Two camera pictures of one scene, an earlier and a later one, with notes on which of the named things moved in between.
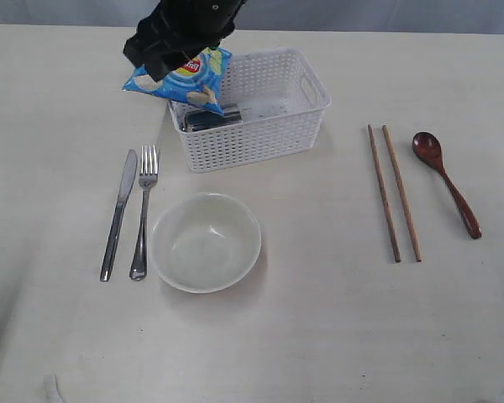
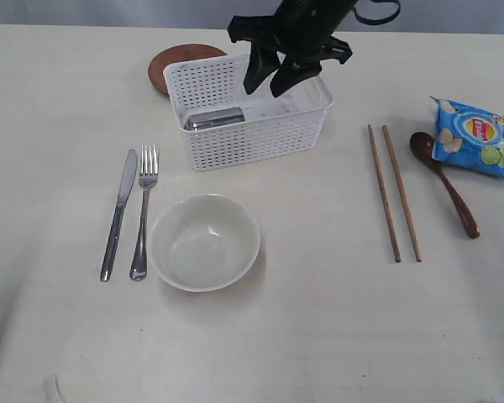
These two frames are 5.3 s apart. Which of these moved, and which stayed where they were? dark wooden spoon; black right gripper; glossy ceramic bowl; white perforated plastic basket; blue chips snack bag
Moved: blue chips snack bag; black right gripper
Stayed: dark wooden spoon; glossy ceramic bowl; white perforated plastic basket
